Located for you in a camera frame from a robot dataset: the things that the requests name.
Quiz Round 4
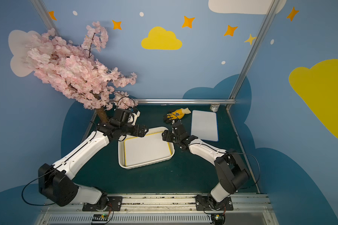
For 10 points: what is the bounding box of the white plastic storage box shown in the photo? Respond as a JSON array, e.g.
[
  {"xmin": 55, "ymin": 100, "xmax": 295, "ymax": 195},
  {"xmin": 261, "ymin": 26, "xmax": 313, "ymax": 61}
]
[{"xmin": 117, "ymin": 126, "xmax": 176, "ymax": 170}]

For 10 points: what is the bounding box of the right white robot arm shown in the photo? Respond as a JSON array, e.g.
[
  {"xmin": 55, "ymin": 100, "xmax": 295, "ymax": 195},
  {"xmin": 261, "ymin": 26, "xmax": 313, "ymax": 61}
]
[{"xmin": 162, "ymin": 119, "xmax": 251, "ymax": 212}]

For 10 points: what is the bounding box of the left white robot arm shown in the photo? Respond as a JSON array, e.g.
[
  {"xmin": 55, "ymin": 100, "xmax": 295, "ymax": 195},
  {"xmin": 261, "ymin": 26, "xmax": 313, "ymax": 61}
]
[{"xmin": 35, "ymin": 108, "xmax": 148, "ymax": 206}]

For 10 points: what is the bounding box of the blue-edged whiteboard back right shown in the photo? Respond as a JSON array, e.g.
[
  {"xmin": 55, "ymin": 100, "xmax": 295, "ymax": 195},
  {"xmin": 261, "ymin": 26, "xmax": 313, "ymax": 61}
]
[{"xmin": 191, "ymin": 110, "xmax": 219, "ymax": 142}]

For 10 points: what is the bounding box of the yellow black work glove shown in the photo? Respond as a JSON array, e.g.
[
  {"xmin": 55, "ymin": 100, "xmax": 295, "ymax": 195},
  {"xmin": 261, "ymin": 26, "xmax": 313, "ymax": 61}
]
[{"xmin": 163, "ymin": 108, "xmax": 192, "ymax": 124}]

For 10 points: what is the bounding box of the horizontal aluminium back bar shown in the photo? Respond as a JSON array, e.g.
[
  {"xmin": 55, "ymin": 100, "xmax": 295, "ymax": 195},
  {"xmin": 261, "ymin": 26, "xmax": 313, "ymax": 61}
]
[{"xmin": 134, "ymin": 98, "xmax": 236, "ymax": 105}]

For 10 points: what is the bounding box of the pink cherry blossom tree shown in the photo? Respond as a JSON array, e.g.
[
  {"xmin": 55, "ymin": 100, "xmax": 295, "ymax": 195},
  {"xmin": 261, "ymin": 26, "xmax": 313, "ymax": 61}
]
[{"xmin": 26, "ymin": 22, "xmax": 138, "ymax": 122}]

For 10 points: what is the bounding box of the right green circuit board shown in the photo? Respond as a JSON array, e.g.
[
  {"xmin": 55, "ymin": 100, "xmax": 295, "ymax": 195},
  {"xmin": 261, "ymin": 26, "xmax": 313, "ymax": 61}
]
[{"xmin": 210, "ymin": 214, "xmax": 225, "ymax": 225}]

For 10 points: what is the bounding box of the green circuit board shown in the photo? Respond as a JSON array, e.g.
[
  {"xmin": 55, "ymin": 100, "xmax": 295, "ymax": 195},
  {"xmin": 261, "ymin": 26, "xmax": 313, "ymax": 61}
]
[
  {"xmin": 210, "ymin": 214, "xmax": 225, "ymax": 225},
  {"xmin": 91, "ymin": 214, "xmax": 109, "ymax": 225}
]

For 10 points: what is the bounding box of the left green circuit board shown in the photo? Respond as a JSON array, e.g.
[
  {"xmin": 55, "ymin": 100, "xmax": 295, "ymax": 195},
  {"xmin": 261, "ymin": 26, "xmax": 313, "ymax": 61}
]
[{"xmin": 91, "ymin": 214, "xmax": 109, "ymax": 225}]

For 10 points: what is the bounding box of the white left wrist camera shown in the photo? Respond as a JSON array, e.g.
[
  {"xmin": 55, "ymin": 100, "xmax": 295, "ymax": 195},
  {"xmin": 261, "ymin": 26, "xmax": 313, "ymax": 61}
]
[{"xmin": 129, "ymin": 109, "xmax": 140, "ymax": 126}]

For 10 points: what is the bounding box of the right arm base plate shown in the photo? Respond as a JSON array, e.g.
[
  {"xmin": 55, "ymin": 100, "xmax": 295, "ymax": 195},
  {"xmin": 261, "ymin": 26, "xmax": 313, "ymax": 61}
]
[{"xmin": 195, "ymin": 195, "xmax": 233, "ymax": 211}]

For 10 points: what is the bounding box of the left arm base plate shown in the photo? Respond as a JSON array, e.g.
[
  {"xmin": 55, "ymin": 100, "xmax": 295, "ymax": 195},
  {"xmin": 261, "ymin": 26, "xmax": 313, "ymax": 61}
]
[{"xmin": 82, "ymin": 196, "xmax": 123, "ymax": 212}]

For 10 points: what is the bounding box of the aluminium front rail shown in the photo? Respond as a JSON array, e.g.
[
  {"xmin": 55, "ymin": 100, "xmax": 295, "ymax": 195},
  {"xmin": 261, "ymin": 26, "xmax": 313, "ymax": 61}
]
[{"xmin": 35, "ymin": 193, "xmax": 279, "ymax": 225}]

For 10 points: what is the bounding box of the left aluminium frame post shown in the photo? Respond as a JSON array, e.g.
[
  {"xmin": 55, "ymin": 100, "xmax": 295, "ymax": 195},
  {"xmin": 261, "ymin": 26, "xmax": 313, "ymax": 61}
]
[{"xmin": 30, "ymin": 0, "xmax": 61, "ymax": 36}]

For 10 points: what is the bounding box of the aluminium frame post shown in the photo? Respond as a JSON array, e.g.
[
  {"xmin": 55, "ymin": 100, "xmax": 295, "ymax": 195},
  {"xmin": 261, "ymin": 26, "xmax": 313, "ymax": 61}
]
[
  {"xmin": 226, "ymin": 0, "xmax": 281, "ymax": 113},
  {"xmin": 30, "ymin": 0, "xmax": 61, "ymax": 36}
]

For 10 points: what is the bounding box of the right aluminium frame post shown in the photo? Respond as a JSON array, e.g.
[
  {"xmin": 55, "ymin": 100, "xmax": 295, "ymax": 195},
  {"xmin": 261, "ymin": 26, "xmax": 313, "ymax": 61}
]
[{"xmin": 226, "ymin": 0, "xmax": 281, "ymax": 113}]

